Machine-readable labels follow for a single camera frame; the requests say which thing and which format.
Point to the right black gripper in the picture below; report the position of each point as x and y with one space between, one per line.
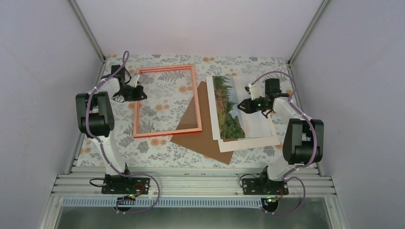
249 108

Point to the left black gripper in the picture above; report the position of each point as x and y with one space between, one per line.
138 96

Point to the landscape photo print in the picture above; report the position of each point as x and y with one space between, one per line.
225 93

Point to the red picture frame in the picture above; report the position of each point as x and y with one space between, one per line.
172 104

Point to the white mat board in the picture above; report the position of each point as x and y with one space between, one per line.
252 142

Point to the brown backing board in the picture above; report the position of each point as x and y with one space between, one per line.
202 142

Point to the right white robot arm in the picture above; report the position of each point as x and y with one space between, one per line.
303 141

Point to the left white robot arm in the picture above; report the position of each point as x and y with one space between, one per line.
96 120

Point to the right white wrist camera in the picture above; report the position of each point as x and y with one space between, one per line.
252 91

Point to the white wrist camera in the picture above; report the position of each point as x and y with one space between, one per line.
252 91
134 81

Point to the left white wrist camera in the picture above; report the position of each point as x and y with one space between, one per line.
134 81

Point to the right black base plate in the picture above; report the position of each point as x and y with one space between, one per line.
255 186

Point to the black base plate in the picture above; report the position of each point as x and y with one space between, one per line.
126 185
255 186

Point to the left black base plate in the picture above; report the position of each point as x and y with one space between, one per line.
126 185

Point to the aluminium rail base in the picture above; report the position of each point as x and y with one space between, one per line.
193 182

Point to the grey slotted cable duct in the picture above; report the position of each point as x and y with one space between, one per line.
164 202

